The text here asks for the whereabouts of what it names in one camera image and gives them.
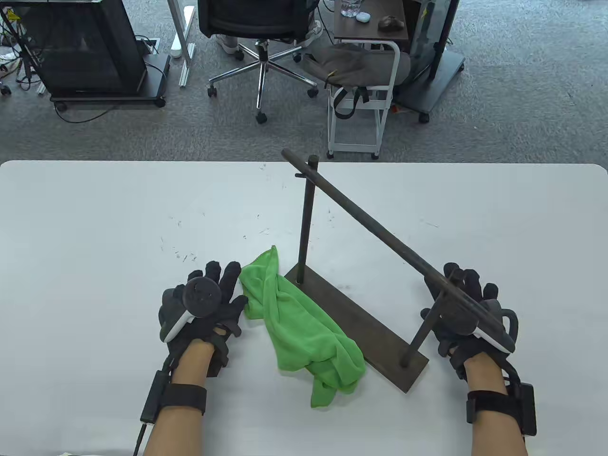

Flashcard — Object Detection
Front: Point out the black left wrist strap box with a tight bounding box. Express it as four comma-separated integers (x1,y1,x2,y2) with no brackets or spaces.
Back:
140,370,208,423

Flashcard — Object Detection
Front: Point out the dark metal desktop rack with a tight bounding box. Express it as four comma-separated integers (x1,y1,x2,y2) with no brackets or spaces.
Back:
280,148,471,394

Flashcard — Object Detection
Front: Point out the silver aluminium rail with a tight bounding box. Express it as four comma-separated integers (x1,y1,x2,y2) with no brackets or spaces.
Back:
179,43,196,87

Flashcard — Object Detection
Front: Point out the white desk leg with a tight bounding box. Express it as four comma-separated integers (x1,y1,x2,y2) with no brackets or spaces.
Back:
167,0,197,59

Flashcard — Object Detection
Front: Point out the green square towel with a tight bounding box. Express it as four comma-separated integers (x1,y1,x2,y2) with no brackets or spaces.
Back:
239,245,367,408

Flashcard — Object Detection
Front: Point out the white cart with brown top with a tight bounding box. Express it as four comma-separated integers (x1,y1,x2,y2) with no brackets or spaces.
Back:
327,0,409,160

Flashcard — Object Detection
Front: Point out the person's right hand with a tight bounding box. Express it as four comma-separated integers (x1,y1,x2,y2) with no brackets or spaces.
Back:
420,262,518,380

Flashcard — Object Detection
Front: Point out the dark rolling stand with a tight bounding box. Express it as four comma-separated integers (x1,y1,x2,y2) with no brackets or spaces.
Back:
393,0,466,124

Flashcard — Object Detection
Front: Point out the black office chair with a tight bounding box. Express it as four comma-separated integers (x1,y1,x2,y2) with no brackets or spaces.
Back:
197,0,324,125

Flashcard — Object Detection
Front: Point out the white desktop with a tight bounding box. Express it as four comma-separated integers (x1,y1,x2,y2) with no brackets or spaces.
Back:
0,161,608,456

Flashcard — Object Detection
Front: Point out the black and white left controller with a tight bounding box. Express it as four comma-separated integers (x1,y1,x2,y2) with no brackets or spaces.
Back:
163,278,222,344

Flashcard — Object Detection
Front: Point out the black and white right controller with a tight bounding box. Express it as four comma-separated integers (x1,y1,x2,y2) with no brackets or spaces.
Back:
444,292,518,353

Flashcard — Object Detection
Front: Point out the person's right forearm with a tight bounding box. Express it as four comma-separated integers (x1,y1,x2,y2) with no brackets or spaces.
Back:
463,352,528,456

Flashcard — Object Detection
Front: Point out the black cabinet on wheels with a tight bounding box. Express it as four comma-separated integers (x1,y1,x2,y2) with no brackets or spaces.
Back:
13,0,171,113

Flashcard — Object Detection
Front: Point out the grey bag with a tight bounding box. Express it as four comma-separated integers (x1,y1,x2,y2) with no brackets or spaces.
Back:
302,44,412,119

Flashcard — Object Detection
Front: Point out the black wrist strap box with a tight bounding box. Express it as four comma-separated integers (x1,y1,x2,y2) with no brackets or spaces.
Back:
140,370,208,423
465,382,538,437

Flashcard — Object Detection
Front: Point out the bundle of cables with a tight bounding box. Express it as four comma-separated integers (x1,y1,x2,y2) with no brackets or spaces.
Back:
0,0,46,96

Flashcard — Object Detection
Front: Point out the black and white controller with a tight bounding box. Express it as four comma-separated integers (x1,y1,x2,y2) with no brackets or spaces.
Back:
163,278,222,344
444,292,518,353

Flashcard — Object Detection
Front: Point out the person's left hand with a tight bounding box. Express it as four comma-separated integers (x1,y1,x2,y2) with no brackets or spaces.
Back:
159,260,249,379

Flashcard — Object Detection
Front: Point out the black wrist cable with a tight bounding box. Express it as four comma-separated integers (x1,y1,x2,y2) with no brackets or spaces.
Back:
133,420,149,456

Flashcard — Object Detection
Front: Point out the black right wrist strap box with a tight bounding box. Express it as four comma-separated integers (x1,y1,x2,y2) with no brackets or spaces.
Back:
465,382,538,437

